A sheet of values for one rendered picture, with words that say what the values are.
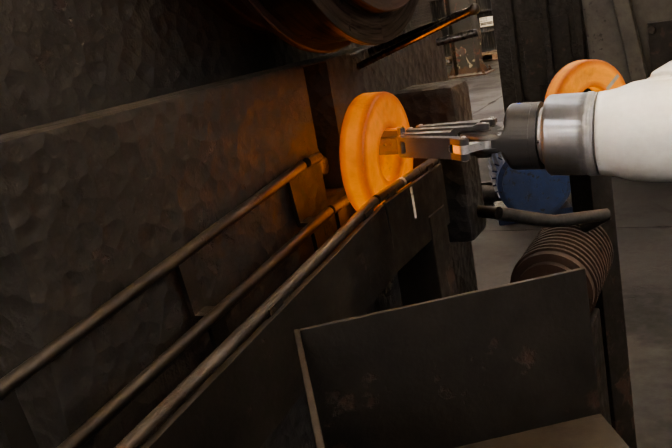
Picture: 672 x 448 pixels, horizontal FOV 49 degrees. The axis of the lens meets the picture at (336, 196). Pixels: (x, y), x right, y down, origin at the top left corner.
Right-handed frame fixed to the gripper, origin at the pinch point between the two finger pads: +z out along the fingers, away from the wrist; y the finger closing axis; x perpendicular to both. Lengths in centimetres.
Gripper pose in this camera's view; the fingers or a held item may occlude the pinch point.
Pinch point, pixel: (378, 141)
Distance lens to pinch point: 92.3
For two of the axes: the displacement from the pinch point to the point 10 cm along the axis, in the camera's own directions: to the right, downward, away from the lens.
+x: -1.3, -9.6, -2.4
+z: -8.8, 0.0, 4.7
